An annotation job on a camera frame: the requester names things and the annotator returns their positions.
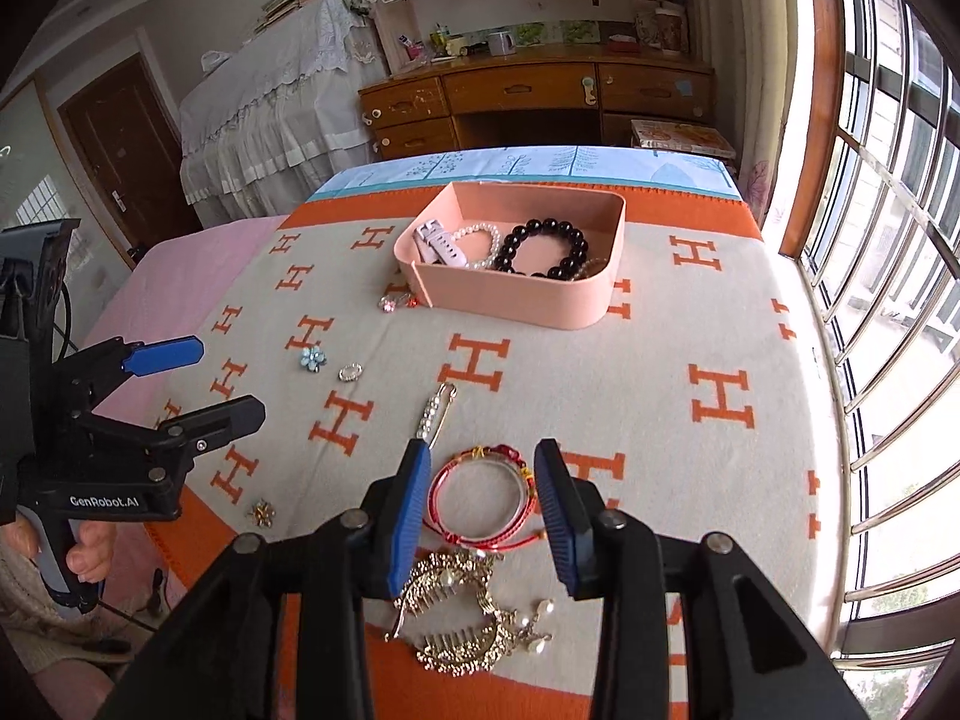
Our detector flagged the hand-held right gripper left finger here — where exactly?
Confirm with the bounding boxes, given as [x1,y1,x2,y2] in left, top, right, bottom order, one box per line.
[97,436,433,720]

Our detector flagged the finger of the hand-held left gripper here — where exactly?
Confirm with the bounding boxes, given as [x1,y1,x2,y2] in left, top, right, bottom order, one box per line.
[52,335,206,410]
[79,394,268,485]

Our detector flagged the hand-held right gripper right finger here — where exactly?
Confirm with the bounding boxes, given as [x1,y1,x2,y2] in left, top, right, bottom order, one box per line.
[532,438,871,720]

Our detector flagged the red bangle bracelet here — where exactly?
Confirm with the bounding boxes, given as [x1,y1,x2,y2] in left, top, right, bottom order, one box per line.
[422,445,545,550]

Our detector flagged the pink plastic box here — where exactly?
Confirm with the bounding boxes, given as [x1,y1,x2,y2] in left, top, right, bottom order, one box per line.
[395,181,627,331]

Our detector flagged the person's left forearm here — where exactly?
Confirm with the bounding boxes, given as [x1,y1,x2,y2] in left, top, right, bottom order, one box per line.
[0,540,158,691]

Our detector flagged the person's left hand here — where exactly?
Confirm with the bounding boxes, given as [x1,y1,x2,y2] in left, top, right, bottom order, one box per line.
[63,521,118,587]

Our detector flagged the clear glass bangle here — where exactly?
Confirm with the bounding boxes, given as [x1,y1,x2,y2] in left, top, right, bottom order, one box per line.
[435,457,530,535]

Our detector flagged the gold rhinestone hair comb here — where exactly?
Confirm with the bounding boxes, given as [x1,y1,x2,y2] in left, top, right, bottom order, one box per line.
[405,591,527,677]
[386,547,497,642]

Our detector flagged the pink bedsheet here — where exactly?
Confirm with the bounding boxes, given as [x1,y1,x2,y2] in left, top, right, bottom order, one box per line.
[79,215,290,610]

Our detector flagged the gold pearl drop earrings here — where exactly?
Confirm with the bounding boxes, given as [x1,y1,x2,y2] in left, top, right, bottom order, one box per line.
[514,598,557,655]

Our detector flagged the silver rhinestone hair pin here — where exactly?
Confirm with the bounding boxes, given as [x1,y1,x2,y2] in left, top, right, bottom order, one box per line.
[416,382,458,440]

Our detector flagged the orange patterned blanket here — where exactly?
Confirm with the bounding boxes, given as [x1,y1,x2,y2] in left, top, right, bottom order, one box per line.
[146,180,850,720]

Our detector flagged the brown wooden door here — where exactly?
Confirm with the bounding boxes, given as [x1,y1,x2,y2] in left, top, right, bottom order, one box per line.
[58,52,205,254]

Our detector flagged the white lace furniture cover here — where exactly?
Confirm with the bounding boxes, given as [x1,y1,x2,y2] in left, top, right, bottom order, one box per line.
[178,0,392,230]

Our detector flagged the white watch band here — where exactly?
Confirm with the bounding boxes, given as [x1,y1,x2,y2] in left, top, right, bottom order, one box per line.
[412,220,468,268]

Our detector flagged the light blue printed sheet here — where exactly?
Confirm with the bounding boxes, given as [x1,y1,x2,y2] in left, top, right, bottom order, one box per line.
[304,144,743,204]

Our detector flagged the stack of books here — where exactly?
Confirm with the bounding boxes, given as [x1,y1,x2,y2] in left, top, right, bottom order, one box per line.
[631,119,737,161]

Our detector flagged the metal window bars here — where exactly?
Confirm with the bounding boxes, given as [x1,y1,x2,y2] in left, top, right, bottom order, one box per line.
[780,0,960,680]

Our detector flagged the wooden desk with drawers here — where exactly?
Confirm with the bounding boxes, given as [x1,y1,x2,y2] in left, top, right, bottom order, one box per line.
[358,43,716,163]

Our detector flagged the floral lidded cup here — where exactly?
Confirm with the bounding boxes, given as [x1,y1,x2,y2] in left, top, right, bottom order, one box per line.
[655,6,688,55]

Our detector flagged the black cable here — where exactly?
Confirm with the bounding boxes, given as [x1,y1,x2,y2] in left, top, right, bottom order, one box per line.
[96,568,167,635]

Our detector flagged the black bead bracelet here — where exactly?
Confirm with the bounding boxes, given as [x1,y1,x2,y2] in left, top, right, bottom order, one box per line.
[491,218,592,281]

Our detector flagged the white pearl bracelet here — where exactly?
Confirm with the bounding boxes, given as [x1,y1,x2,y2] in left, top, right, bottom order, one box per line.
[450,223,503,272]

